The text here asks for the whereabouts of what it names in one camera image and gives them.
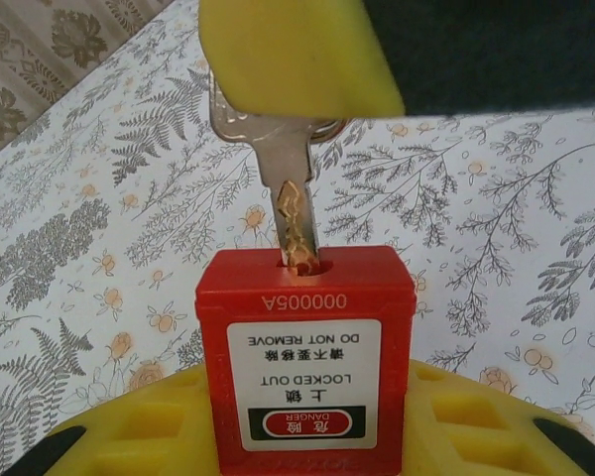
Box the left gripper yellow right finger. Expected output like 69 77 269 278
401 359 595 476

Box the red safety padlock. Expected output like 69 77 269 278
193 245 418 476

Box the silver padlock key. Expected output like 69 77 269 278
209 66 341 279

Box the silver key ring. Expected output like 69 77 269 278
307 116 349 146

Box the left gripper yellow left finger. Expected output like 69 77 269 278
9 365 220 476

